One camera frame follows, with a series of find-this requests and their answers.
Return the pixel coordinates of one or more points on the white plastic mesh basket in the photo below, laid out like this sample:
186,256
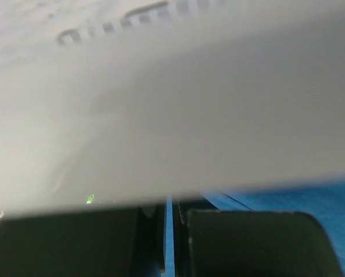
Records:
136,100

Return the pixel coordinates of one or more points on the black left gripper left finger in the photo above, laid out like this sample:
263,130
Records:
97,242

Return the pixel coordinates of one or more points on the blue t shirt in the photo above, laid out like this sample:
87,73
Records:
325,202

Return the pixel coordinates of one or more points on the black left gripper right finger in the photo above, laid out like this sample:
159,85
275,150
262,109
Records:
212,242

